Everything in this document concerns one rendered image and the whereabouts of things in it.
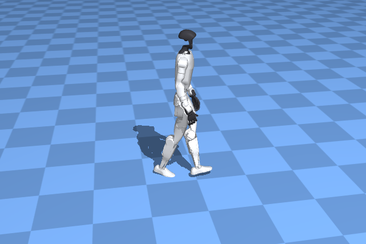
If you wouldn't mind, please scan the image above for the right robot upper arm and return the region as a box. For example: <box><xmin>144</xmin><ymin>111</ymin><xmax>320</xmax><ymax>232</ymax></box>
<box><xmin>175</xmin><ymin>57</ymin><xmax>188</xmax><ymax>90</ymax></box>

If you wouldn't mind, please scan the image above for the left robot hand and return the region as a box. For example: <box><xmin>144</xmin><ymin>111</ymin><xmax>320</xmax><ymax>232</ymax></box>
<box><xmin>190</xmin><ymin>90</ymin><xmax>200</xmax><ymax>111</ymax></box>

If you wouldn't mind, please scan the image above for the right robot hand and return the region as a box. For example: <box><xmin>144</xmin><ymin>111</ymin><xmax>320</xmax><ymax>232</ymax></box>
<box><xmin>184</xmin><ymin>107</ymin><xmax>198</xmax><ymax>126</ymax></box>

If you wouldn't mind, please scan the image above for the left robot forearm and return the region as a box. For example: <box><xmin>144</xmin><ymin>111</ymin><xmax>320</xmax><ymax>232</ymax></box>
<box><xmin>187</xmin><ymin>84</ymin><xmax>195</xmax><ymax>95</ymax></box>

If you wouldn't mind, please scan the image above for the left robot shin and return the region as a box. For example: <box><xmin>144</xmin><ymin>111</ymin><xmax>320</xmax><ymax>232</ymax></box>
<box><xmin>185</xmin><ymin>134</ymin><xmax>201</xmax><ymax>168</ymax></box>

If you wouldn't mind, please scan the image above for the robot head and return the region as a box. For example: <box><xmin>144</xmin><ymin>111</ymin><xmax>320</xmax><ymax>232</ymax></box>
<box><xmin>178</xmin><ymin>30</ymin><xmax>196</xmax><ymax>54</ymax></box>

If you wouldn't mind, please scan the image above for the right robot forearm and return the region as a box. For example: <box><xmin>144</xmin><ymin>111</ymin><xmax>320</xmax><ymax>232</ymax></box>
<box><xmin>177</xmin><ymin>84</ymin><xmax>192</xmax><ymax>113</ymax></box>

